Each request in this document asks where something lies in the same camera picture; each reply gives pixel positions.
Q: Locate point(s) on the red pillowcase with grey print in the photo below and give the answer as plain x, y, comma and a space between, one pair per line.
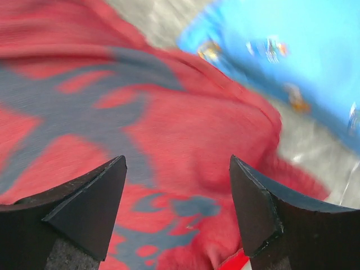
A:
80, 85

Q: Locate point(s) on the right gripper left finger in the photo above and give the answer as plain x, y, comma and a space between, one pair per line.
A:
66, 227

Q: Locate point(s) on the blue cartoon print pillow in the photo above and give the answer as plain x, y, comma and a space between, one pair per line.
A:
305, 53

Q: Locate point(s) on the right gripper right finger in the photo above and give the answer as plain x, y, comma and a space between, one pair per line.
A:
284, 229

